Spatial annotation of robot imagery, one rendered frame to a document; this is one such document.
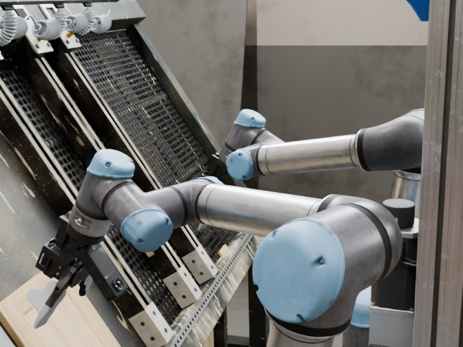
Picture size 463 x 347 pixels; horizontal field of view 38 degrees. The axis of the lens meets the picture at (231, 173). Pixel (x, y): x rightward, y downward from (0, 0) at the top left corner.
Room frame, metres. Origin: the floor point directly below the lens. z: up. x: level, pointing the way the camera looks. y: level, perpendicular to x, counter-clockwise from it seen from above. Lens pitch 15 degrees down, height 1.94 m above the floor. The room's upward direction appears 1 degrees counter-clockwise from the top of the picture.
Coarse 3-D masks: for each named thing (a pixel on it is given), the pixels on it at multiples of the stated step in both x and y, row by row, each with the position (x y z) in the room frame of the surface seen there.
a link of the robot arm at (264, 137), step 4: (260, 132) 1.71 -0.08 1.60; (264, 132) 1.72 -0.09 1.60; (268, 132) 1.72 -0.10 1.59; (256, 136) 1.71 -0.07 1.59; (260, 136) 1.70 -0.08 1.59; (264, 136) 1.70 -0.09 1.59; (268, 136) 1.70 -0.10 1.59; (272, 136) 1.71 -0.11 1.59; (252, 140) 1.71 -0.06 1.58; (256, 140) 1.70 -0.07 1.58; (260, 140) 1.70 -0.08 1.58; (264, 140) 1.69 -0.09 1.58; (268, 140) 1.68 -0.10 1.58; (272, 140) 1.69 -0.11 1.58; (276, 140) 1.69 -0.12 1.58; (280, 140) 1.70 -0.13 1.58; (252, 144) 1.70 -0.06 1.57; (264, 144) 1.65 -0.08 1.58; (268, 144) 1.66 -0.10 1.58
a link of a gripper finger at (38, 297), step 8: (32, 288) 1.13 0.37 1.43; (48, 288) 1.13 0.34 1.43; (32, 296) 1.13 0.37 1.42; (40, 296) 1.13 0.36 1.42; (48, 296) 1.12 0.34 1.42; (64, 296) 1.14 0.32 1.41; (32, 304) 1.12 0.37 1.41; (40, 304) 1.12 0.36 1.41; (56, 304) 1.12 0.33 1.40; (40, 312) 1.11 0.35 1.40; (48, 312) 1.11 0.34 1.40; (40, 320) 1.11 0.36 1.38
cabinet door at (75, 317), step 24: (24, 288) 1.59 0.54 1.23; (72, 288) 1.74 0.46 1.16; (0, 312) 1.48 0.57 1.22; (24, 312) 1.54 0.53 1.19; (72, 312) 1.68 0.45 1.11; (96, 312) 1.75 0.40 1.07; (24, 336) 1.48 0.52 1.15; (48, 336) 1.55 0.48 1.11; (72, 336) 1.62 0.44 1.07; (96, 336) 1.69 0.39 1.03
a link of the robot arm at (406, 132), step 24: (408, 120) 1.41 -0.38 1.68; (288, 144) 1.53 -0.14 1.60; (312, 144) 1.48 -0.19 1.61; (336, 144) 1.44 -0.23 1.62; (360, 144) 1.40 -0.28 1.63; (384, 144) 1.37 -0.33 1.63; (408, 144) 1.37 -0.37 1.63; (240, 168) 1.55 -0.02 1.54; (264, 168) 1.54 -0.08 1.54; (288, 168) 1.51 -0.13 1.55; (312, 168) 1.48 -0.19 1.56; (336, 168) 1.45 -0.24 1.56; (384, 168) 1.39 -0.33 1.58; (408, 168) 1.39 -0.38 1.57
